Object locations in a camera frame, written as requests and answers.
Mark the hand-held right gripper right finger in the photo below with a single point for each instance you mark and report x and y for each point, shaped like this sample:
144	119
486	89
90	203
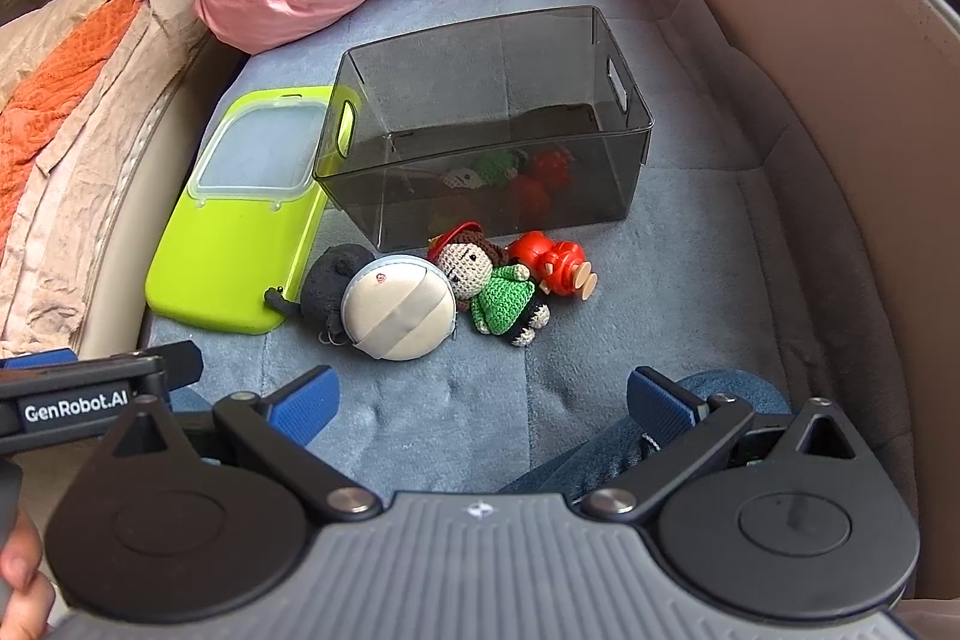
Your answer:
660	404

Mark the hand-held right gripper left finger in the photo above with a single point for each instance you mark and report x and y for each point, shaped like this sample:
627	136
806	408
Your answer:
304	404

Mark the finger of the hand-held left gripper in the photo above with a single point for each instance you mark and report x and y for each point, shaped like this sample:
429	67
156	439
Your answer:
45	359

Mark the black plush toy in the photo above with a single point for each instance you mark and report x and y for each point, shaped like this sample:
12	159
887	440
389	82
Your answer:
326	280

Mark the white round pouch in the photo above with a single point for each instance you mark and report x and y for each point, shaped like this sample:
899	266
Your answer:
397	310

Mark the crochet doll green sweater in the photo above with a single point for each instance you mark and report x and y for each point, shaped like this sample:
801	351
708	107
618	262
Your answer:
510	302

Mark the red plastic toy figure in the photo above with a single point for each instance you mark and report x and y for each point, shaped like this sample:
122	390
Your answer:
536	250

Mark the grey transparent storage box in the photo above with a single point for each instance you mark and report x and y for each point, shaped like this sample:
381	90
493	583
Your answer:
487	108

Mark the person's left hand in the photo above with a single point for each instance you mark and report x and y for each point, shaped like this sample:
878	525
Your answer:
22	580

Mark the grey-blue plush mat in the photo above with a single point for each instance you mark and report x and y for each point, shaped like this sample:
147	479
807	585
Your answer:
420	400

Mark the beige shirt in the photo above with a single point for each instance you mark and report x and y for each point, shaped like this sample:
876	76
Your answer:
67	220

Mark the lime green container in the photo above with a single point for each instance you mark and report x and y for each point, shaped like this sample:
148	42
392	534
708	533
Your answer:
217	257

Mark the orange cloth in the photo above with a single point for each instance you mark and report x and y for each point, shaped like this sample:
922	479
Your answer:
52	85

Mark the beige padded bed frame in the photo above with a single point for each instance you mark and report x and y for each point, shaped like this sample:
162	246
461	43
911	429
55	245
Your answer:
825	123

